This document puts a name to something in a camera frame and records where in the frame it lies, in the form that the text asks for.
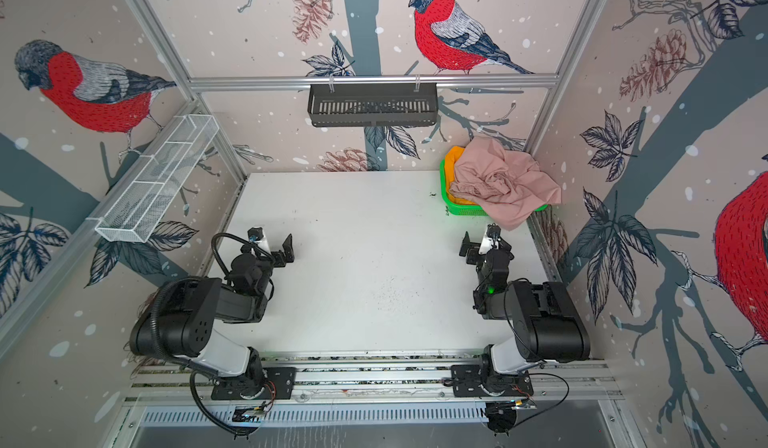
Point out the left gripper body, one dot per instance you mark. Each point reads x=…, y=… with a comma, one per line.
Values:
x=274, y=251

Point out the pink shorts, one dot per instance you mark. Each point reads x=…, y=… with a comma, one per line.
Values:
x=508, y=185

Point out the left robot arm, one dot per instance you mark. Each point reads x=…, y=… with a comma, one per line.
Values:
x=178, y=326

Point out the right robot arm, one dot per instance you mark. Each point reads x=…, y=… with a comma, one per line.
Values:
x=544, y=323

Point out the orange shorts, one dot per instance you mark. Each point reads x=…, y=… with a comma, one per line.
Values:
x=448, y=165

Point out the green plastic basket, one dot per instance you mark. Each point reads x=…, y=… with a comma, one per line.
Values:
x=457, y=210

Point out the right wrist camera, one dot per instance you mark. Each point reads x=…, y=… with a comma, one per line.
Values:
x=491, y=239

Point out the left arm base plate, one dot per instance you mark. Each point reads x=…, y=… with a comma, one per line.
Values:
x=268, y=384

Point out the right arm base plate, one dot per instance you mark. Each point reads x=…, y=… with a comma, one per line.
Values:
x=476, y=381

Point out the aluminium mounting rail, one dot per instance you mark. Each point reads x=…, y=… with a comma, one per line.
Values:
x=415, y=377

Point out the black wall shelf basket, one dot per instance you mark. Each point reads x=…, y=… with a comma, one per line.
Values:
x=373, y=105

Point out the white wire wall basket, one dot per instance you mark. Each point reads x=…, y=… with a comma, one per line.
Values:
x=143, y=203

